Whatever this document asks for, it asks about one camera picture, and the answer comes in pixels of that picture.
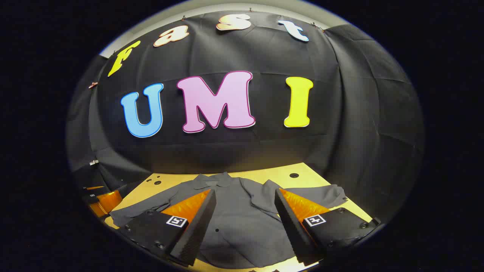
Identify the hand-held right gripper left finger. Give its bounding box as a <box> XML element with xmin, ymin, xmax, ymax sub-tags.
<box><xmin>120</xmin><ymin>189</ymin><xmax>217</xmax><ymax>267</ymax></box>

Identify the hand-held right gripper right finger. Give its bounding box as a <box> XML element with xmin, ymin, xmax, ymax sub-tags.
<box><xmin>274</xmin><ymin>188</ymin><xmax>380</xmax><ymax>267</ymax></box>

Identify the grey button-up shirt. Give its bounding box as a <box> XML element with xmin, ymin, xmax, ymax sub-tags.
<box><xmin>110</xmin><ymin>172</ymin><xmax>348</xmax><ymax>269</ymax></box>

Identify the black backdrop cloth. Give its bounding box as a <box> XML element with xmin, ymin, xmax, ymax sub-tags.
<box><xmin>66</xmin><ymin>9</ymin><xmax>426</xmax><ymax>227</ymax></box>

